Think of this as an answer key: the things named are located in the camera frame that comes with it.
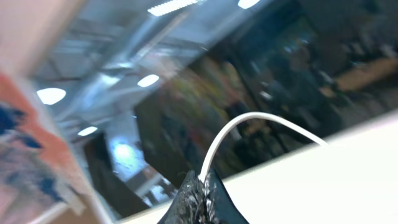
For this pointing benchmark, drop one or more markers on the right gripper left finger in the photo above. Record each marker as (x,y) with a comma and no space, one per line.
(187,206)

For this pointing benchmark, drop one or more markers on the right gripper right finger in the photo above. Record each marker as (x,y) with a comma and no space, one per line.
(219,205)

